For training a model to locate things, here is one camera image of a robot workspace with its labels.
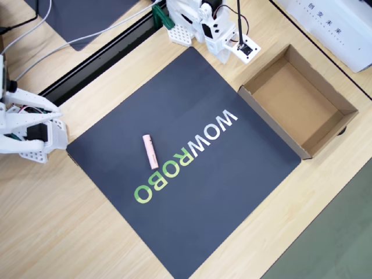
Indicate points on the pink tube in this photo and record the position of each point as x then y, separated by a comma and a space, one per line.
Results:
150, 151

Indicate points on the white idle robot arm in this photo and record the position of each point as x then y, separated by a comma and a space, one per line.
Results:
55, 136

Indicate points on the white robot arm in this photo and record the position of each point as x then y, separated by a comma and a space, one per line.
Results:
180, 11

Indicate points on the plain dark mat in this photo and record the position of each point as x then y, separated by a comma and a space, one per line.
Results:
81, 20

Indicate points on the dark mat WOWROBO print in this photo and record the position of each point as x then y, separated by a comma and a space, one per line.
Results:
203, 203

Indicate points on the green table clamp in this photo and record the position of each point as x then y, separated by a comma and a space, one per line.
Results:
161, 17

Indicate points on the open cardboard box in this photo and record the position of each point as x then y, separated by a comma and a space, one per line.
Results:
296, 98

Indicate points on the white box Chinese print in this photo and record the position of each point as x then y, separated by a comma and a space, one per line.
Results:
334, 32

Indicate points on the black round table grommet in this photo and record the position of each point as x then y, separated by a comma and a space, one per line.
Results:
342, 132

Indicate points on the white wrist camera plate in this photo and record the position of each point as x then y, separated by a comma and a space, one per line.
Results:
247, 54

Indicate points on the white perforated base plate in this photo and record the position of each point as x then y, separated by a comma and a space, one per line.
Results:
35, 157
180, 35

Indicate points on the black aluminium rail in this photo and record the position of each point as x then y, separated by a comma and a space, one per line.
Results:
104, 61

